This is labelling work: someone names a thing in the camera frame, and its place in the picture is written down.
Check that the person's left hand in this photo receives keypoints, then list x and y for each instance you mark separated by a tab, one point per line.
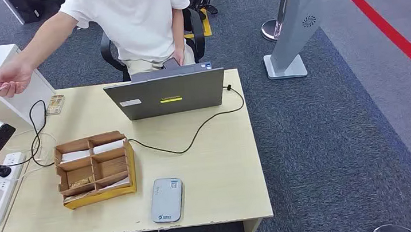
179	56

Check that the person's right hand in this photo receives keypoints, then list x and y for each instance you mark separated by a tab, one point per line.
14	78

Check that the black smartphone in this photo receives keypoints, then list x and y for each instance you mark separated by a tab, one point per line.
171	63

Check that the yellow organizer base tray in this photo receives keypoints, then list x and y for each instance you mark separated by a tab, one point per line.
99	198

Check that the person's right forearm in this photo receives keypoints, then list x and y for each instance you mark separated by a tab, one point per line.
49	42

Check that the person's left forearm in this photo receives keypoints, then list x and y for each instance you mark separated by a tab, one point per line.
178	30

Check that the patterned card pack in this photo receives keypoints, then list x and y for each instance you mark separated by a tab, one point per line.
55	105

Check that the person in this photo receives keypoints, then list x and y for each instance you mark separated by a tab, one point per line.
134	23

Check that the white card stack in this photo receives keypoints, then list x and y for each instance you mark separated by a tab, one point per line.
109	146
74	156

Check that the gold key card stack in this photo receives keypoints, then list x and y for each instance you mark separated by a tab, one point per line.
82	182

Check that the flat white card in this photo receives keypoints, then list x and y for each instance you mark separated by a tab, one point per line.
115	184

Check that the grey card reader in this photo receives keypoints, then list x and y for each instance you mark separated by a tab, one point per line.
166	201

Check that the black office chair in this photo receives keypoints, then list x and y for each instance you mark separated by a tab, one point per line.
196	32

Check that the grey laptop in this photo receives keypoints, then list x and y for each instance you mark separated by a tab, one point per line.
169	96

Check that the black case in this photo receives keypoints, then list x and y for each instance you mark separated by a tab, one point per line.
26	8

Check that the grey kiosk stand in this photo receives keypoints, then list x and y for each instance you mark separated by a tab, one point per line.
295	25

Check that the round dark metal base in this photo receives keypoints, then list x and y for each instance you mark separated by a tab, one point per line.
391	230

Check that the chrome stanchion post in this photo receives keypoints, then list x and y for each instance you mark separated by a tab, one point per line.
269	30

